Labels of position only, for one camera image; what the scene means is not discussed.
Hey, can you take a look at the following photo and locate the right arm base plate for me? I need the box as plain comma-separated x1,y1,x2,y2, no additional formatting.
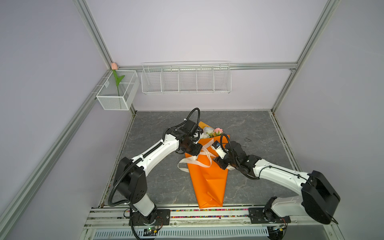
248,207,291,224

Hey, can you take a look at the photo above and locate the pink tulip fake flower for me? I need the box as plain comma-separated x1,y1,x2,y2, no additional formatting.
111,63,125,96

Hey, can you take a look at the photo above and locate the white wire wall basket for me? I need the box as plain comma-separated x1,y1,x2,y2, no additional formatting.
141,61,232,94

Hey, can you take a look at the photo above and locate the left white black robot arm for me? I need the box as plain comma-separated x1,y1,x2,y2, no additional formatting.
108,134,203,224

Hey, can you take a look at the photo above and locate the orange wrapping paper sheet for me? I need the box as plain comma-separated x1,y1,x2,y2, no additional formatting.
187,122,229,209

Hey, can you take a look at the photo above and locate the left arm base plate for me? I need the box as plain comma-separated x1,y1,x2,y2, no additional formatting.
130,209,171,226

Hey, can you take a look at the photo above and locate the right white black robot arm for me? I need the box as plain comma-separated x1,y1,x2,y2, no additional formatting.
214,154,341,225

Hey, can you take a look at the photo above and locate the aluminium front rail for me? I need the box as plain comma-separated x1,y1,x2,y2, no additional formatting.
83,205,321,229

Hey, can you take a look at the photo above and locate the white rose fake flower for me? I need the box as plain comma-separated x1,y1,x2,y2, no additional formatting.
201,127,214,139

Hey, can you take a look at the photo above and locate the white mesh corner basket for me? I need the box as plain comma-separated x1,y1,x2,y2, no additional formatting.
96,70,140,111

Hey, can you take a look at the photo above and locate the white ribbon strip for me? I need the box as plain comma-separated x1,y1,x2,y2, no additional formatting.
177,137,226,173

